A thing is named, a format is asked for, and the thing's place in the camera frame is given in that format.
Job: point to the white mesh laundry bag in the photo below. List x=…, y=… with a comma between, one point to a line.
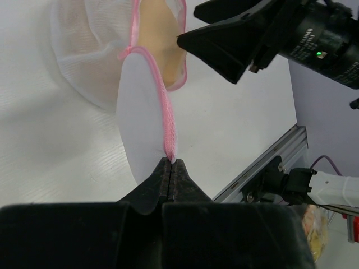
x=95, y=44

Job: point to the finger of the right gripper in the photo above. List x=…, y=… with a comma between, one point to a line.
x=215, y=11
x=228, y=46

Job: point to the aluminium frame rail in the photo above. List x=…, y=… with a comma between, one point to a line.
x=289, y=152

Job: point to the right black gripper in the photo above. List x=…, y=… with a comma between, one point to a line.
x=322, y=37

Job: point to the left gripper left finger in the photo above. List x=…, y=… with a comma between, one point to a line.
x=122, y=234

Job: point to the clear plastic bag with items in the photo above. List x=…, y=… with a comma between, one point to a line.
x=315, y=225

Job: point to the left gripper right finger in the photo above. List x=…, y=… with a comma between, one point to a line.
x=232, y=235

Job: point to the beige bra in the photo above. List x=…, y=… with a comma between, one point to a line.
x=158, y=31

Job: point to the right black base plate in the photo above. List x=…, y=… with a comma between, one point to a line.
x=266, y=185

